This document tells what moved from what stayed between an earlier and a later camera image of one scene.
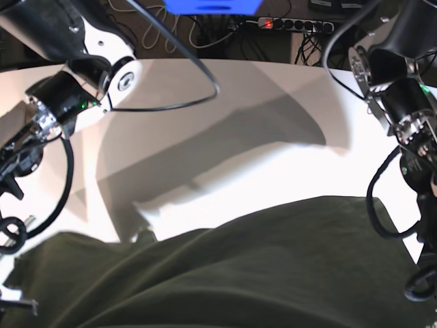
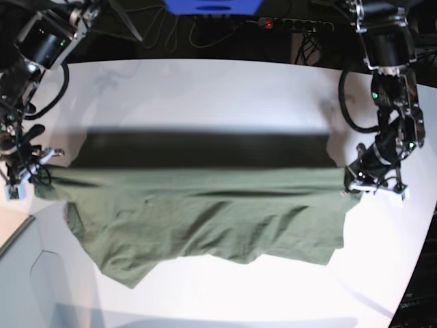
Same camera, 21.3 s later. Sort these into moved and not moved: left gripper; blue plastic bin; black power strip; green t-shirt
Moved: green t-shirt; left gripper
Not moved: blue plastic bin; black power strip
